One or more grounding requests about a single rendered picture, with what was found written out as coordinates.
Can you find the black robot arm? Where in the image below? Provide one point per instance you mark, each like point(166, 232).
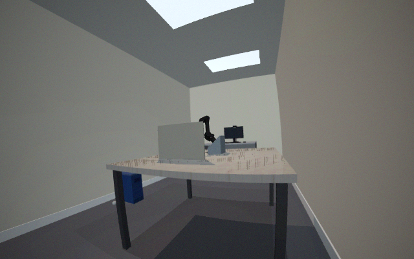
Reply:
point(208, 136)

